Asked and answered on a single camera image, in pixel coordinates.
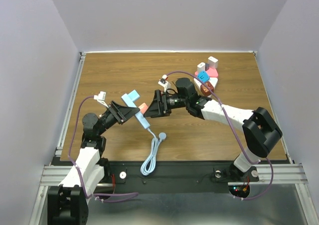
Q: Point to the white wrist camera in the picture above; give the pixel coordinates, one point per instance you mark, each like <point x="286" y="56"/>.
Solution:
<point x="164" y="83"/>
<point x="100" y="98"/>

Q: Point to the blue plug adapter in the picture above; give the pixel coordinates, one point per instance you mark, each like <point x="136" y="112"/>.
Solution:
<point x="203" y="76"/>

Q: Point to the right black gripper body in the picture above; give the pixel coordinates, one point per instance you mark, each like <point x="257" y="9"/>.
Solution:
<point x="169" y="102"/>

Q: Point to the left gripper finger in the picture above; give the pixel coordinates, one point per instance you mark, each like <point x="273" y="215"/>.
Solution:
<point x="120" y="107"/>
<point x="127" y="112"/>

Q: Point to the white charger plug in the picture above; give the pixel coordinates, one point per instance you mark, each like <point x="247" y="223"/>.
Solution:
<point x="201" y="67"/>
<point x="212" y="62"/>

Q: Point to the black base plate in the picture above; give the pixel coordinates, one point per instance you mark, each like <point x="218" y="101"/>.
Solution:
<point x="173" y="177"/>

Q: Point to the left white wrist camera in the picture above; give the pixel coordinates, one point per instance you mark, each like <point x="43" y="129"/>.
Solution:
<point x="100" y="98"/>

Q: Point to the light blue power strip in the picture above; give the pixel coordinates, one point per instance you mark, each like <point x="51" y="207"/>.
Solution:
<point x="139" y="115"/>

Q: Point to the white charger plug rear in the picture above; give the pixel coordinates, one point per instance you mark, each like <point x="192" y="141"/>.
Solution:
<point x="212" y="62"/>

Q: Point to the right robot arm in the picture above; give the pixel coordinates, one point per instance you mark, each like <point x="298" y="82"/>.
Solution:
<point x="260" y="130"/>

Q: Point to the dark red plug adapter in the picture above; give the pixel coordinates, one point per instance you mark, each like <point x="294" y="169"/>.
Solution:
<point x="206" y="89"/>

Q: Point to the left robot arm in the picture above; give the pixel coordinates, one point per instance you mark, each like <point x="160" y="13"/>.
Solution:
<point x="82" y="160"/>

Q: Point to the pink plug adapter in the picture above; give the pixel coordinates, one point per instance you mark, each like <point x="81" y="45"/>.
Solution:
<point x="143" y="108"/>

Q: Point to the white charger plug front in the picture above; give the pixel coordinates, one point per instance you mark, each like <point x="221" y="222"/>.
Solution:
<point x="201" y="67"/>

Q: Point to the white triangular socket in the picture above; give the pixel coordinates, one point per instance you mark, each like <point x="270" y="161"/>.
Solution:
<point x="213" y="81"/>

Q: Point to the pink triangular socket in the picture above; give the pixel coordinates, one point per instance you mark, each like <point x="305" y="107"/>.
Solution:
<point x="211" y="72"/>

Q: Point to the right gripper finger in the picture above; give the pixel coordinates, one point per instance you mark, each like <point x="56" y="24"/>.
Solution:
<point x="152" y="113"/>
<point x="155" y="105"/>

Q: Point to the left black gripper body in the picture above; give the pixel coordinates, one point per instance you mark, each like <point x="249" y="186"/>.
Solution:
<point x="110" y="117"/>

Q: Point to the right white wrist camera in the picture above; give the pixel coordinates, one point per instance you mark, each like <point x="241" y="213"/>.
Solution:
<point x="164" y="83"/>

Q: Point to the aluminium frame rail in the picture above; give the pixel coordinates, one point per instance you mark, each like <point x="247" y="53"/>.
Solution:
<point x="212" y="156"/>

